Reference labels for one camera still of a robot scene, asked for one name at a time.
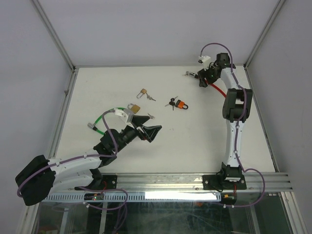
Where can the small padlock silver keys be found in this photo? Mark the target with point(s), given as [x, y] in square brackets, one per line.
[149, 97]

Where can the aluminium mounting rail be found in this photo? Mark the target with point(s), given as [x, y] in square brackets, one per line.
[192, 182]

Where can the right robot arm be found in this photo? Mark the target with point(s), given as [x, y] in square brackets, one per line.
[236, 110]

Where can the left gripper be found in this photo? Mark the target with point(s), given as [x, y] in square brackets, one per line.
[150, 131]

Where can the slotted cable duct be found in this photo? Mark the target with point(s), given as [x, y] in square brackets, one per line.
[158, 196]

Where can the large brass padlock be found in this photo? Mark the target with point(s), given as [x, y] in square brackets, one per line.
[133, 107]

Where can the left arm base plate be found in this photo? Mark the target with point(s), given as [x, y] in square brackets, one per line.
[102, 182]

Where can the black head keys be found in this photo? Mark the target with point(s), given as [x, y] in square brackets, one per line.
[172, 102]

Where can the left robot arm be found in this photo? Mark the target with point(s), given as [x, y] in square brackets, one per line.
[42, 176]

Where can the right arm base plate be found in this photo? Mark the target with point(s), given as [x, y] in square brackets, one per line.
[215, 182]

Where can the red cable lock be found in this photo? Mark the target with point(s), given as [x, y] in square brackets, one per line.
[194, 75]

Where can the small brass padlock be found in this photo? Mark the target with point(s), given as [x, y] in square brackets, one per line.
[141, 93]

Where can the orange black padlock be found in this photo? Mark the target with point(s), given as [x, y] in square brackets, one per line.
[181, 105]

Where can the green cable lock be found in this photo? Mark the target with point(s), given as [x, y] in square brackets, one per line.
[93, 126]

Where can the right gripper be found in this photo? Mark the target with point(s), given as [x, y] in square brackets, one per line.
[202, 74]

